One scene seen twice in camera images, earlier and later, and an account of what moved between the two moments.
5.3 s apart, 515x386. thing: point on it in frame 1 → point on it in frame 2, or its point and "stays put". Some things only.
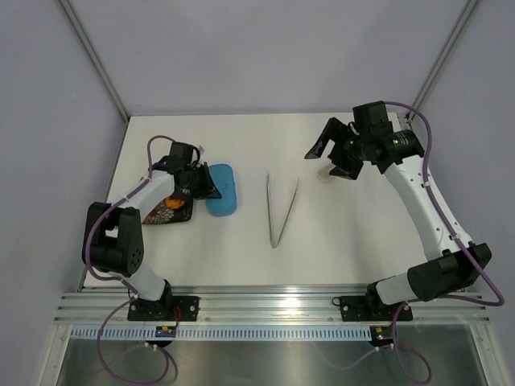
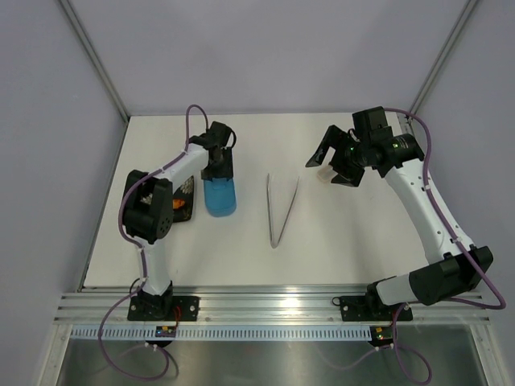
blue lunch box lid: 223,178 stays put
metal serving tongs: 275,245 stays put
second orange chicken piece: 174,203 stays put
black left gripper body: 193,183 → 223,170
